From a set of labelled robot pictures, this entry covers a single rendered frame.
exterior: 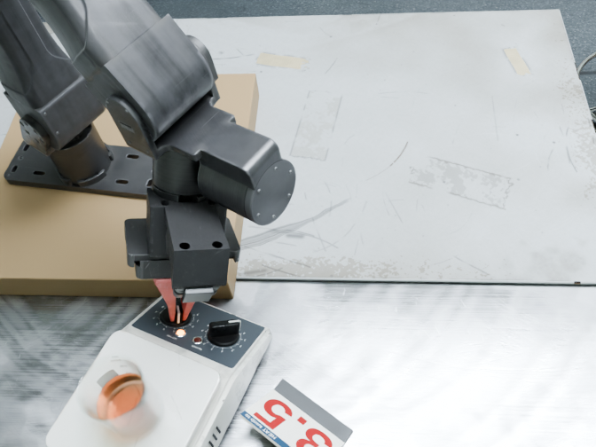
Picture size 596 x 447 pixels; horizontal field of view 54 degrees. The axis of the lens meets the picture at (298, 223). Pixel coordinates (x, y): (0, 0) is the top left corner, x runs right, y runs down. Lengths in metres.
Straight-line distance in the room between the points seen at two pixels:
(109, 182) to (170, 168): 0.25
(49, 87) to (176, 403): 0.33
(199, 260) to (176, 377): 0.14
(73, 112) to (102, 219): 0.14
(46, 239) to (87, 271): 0.07
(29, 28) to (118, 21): 0.17
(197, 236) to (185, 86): 0.12
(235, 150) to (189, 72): 0.07
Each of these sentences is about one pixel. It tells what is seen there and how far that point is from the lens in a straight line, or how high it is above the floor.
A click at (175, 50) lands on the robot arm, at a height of 1.22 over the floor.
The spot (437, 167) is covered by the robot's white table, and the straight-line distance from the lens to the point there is 0.78.
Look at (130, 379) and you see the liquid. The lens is 0.54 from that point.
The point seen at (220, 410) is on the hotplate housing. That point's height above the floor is 0.96.
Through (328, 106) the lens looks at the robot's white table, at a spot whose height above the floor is 0.90.
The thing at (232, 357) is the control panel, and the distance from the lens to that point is 0.59.
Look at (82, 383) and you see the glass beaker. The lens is 0.51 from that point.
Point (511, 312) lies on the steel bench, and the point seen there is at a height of 0.90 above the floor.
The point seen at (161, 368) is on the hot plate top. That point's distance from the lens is 0.57.
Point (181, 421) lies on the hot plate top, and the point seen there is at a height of 0.99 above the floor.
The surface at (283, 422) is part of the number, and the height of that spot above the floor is 0.92.
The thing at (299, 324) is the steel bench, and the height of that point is 0.90.
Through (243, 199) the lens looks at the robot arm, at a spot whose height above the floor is 1.14.
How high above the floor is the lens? 1.50
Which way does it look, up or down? 56 degrees down
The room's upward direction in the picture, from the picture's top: 7 degrees counter-clockwise
